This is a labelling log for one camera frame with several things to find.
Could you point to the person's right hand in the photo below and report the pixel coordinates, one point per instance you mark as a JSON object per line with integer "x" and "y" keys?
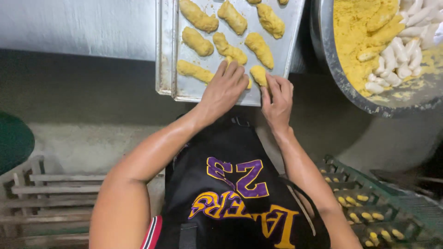
{"x": 278, "y": 107}

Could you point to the person's left hand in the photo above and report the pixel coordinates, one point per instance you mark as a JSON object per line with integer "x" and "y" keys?
{"x": 221, "y": 93}

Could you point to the long breaded yellow roll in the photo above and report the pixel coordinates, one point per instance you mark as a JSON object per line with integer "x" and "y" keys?
{"x": 250, "y": 84}

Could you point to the short breaded yellow roll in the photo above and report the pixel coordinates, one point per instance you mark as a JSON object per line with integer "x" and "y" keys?
{"x": 258, "y": 74}

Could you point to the metal baking tray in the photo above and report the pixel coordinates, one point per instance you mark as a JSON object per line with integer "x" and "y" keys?
{"x": 193, "y": 88}
{"x": 162, "y": 52}

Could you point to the large grey metal basin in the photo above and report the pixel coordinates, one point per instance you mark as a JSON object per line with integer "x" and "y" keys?
{"x": 325, "y": 55}

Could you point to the rows of breaded pieces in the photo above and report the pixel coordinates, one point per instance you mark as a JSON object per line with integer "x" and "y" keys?
{"x": 198, "y": 16}

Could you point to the heap of yellow breadcrumbs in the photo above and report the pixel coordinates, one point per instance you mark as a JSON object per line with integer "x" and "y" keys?
{"x": 349, "y": 34}

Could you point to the black jersey with purple print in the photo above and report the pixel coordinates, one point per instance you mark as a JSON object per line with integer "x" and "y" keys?
{"x": 221, "y": 207}

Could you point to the pile of white dough sticks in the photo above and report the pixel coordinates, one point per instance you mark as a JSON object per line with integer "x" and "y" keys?
{"x": 398, "y": 52}

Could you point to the green rack of trays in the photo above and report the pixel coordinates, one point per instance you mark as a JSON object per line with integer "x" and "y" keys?
{"x": 367, "y": 207}

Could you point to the red shorts with white stripes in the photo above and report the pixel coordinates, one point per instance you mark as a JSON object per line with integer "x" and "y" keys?
{"x": 152, "y": 233}

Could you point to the grey wooden slatted crate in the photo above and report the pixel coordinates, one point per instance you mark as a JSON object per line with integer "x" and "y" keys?
{"x": 52, "y": 204}

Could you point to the dark green round container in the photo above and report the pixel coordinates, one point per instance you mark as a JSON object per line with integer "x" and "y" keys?
{"x": 14, "y": 141}

